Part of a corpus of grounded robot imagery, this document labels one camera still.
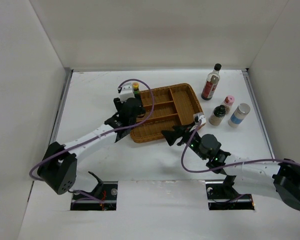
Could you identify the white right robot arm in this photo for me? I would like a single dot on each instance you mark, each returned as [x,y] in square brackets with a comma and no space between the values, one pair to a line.
[274,178]

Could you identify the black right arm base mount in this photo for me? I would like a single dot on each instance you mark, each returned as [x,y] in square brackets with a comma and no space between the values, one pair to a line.
[222,196]

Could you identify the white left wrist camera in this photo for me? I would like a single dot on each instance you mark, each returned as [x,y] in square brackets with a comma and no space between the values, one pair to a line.
[125,92]

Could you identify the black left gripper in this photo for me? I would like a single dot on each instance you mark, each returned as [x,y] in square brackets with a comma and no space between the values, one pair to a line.
[119,104]

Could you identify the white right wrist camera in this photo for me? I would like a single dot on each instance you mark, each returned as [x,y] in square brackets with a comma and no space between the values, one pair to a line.
[199,119]

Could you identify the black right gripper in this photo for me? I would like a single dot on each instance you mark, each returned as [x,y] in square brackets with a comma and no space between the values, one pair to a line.
[183,130]

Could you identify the silver-capped white blue jar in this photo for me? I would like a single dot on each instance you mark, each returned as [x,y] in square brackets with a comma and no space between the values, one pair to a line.
[239,115]

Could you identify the black-capped pepper grinder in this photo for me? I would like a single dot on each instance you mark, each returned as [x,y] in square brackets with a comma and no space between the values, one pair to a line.
[217,115]

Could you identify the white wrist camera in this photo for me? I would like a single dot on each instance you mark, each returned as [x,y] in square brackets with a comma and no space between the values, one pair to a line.
[199,119]
[125,92]

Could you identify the woven wicker divided basket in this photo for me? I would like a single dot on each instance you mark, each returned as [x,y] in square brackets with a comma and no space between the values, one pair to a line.
[165,107]

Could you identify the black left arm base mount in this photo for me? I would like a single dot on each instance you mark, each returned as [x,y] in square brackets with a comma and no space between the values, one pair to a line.
[103,197]

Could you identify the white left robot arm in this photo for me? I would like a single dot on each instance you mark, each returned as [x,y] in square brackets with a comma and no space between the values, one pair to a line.
[60,162]

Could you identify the dark soy sauce bottle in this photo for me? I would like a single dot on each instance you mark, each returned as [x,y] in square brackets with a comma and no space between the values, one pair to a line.
[211,83]

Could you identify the pink-capped spice shaker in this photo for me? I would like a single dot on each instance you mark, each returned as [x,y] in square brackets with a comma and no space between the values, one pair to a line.
[228,103]

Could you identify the yellow-capped green-label sauce bottle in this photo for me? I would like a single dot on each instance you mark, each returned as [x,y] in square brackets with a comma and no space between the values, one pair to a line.
[136,90]

